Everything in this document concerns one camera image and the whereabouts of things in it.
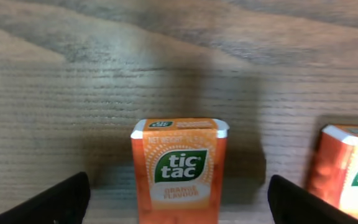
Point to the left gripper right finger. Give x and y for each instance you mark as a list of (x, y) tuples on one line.
[(294, 208)]

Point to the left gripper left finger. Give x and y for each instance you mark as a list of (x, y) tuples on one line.
[(57, 205)]

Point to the orange candy box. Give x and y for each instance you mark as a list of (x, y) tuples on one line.
[(331, 168), (179, 168)]

